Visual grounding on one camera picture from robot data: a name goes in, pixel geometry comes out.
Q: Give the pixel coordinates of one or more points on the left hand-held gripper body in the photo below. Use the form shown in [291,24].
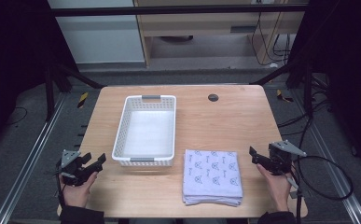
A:
[71,168]

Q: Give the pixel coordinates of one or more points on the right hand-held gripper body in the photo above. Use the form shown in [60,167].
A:
[280,157]

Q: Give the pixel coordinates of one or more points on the person's left hand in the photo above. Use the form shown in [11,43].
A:
[77,194]

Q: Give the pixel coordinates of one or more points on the person's right hand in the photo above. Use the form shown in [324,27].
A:
[276,188]

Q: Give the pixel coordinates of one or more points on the folded lilac printed cloth stack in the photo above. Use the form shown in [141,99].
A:
[212,177]

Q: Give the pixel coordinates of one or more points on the black upright pole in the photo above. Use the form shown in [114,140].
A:
[299,208]

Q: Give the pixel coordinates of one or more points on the white plastic basket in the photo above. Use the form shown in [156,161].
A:
[147,133]

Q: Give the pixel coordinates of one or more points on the black yellow floor tape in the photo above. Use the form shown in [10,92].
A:
[82,100]
[283,96]

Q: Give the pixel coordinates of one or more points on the black metal stand legs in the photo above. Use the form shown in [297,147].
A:
[307,90]
[49,93]

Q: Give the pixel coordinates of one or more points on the white cabinet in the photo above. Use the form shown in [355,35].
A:
[100,40]

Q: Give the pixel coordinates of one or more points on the light wooden desk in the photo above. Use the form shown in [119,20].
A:
[200,21]

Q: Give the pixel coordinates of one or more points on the aluminium floor rail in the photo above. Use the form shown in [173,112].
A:
[29,158]
[333,165]

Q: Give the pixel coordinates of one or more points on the black horizontal frame bar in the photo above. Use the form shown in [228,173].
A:
[169,11]

